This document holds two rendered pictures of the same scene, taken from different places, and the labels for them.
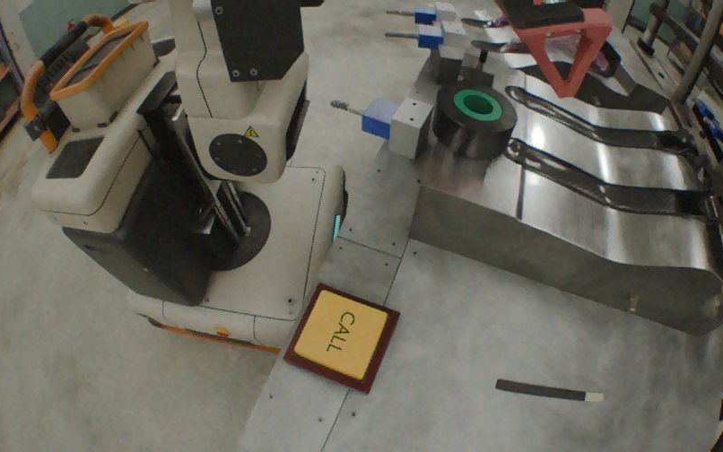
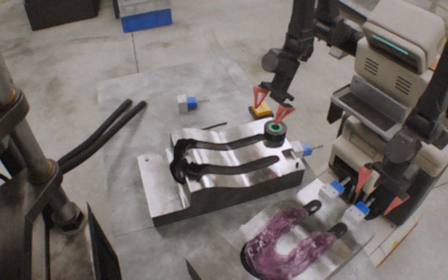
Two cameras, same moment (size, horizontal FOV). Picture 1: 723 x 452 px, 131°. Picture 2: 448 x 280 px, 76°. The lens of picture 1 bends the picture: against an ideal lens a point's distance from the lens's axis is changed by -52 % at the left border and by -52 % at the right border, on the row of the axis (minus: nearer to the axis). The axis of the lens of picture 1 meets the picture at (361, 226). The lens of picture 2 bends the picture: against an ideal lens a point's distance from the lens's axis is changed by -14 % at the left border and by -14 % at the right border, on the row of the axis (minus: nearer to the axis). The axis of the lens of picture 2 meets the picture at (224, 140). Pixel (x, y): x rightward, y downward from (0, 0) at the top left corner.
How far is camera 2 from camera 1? 1.24 m
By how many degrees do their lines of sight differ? 72
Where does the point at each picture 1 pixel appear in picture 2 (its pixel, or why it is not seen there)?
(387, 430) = (239, 108)
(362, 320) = (260, 110)
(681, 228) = (198, 137)
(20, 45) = not seen: outside the picture
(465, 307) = not seen: hidden behind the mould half
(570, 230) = (235, 129)
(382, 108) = (305, 146)
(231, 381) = not seen: hidden behind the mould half
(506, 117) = (267, 127)
